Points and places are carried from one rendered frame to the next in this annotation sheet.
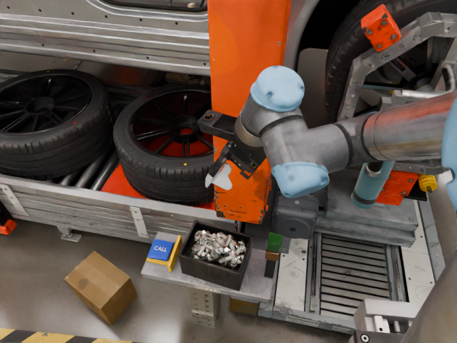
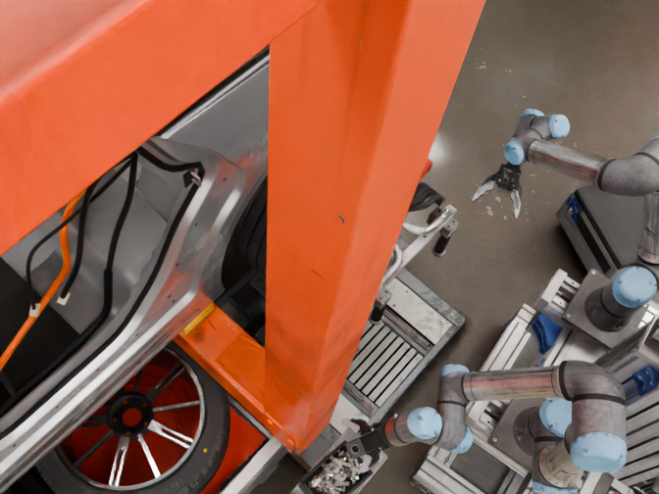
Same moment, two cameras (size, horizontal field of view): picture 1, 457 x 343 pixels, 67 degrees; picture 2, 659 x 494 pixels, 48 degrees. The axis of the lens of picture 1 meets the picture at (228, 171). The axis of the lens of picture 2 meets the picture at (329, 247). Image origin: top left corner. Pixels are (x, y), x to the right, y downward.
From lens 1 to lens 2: 1.72 m
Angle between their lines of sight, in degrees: 41
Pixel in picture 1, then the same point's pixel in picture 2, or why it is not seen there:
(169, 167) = (198, 469)
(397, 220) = not seen: hidden behind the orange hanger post
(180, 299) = not seen: outside the picture
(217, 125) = (368, 448)
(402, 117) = (490, 393)
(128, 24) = (43, 422)
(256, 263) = not seen: hidden behind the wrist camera
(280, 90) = (434, 425)
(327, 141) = (459, 417)
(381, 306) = (477, 410)
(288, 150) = (454, 440)
